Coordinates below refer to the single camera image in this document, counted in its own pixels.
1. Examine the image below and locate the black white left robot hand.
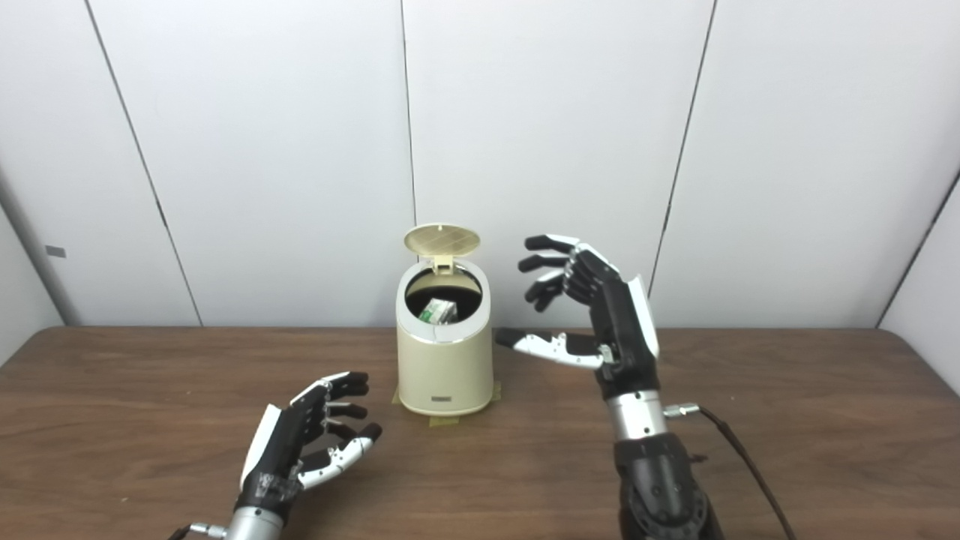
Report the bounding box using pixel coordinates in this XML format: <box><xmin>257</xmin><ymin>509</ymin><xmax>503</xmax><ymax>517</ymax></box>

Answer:
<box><xmin>234</xmin><ymin>370</ymin><xmax>383</xmax><ymax>518</ymax></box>

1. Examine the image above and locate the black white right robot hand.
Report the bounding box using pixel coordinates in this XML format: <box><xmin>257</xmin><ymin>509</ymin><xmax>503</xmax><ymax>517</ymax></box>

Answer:
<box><xmin>494</xmin><ymin>234</ymin><xmax>661</xmax><ymax>400</ymax></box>

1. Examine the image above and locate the cream-colored round bin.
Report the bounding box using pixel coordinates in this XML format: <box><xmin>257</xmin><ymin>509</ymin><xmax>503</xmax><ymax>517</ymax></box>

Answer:
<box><xmin>395</xmin><ymin>259</ymin><xmax>494</xmax><ymax>417</ymax></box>

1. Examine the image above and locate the green white milk carton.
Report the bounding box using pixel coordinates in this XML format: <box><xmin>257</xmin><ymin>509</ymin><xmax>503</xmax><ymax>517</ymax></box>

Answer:
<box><xmin>418</xmin><ymin>298</ymin><xmax>460</xmax><ymax>325</ymax></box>

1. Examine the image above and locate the cream round bin lid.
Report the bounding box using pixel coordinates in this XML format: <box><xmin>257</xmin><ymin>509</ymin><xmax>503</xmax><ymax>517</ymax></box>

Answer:
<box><xmin>403</xmin><ymin>223</ymin><xmax>482</xmax><ymax>272</ymax></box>

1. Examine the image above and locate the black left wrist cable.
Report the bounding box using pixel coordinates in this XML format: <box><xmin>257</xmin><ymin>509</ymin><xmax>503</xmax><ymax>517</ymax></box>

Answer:
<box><xmin>166</xmin><ymin>523</ymin><xmax>230</xmax><ymax>540</ymax></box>

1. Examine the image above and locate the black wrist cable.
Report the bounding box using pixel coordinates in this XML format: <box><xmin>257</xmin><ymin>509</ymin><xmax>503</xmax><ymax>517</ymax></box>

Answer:
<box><xmin>166</xmin><ymin>523</ymin><xmax>230</xmax><ymax>540</ymax></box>
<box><xmin>663</xmin><ymin>403</ymin><xmax>797</xmax><ymax>540</ymax></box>

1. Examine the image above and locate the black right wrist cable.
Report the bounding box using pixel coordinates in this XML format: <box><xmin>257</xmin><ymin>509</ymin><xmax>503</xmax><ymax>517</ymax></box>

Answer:
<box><xmin>663</xmin><ymin>403</ymin><xmax>797</xmax><ymax>540</ymax></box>

